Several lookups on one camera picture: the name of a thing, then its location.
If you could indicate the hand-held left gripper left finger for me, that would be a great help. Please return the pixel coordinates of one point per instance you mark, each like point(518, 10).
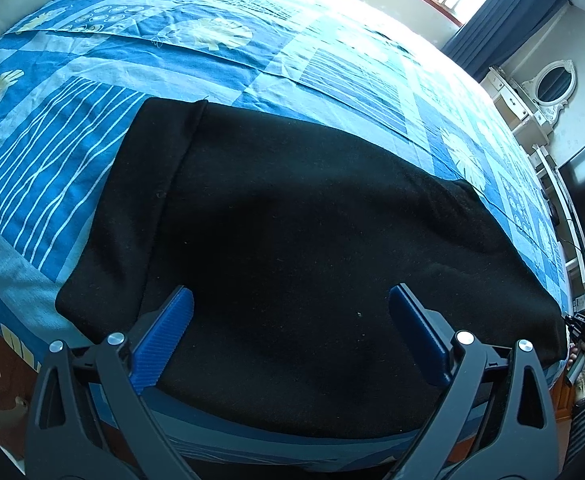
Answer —
point(167, 332)

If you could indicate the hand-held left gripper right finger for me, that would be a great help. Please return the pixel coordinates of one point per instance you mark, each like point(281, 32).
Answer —
point(415, 327)

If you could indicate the black pants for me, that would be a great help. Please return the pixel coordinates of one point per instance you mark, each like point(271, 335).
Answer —
point(297, 235)

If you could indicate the person's right forearm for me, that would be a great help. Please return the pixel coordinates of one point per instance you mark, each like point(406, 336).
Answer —
point(583, 430)

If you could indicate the white television stand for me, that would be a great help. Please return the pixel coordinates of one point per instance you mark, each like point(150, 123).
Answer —
point(565, 210)

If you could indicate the blue patterned bed sheet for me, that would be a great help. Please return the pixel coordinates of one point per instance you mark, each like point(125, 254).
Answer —
point(72, 160)

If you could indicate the white dresser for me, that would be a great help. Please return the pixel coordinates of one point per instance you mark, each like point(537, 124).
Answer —
point(510, 102)

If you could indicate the white oval framed mirror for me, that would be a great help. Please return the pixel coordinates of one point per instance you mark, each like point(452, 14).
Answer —
point(552, 82)

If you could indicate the dark blue curtain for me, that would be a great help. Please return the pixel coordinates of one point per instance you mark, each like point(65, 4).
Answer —
point(512, 20)

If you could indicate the wooden bed frame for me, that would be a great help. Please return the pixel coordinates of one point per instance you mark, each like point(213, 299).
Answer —
point(2, 365)

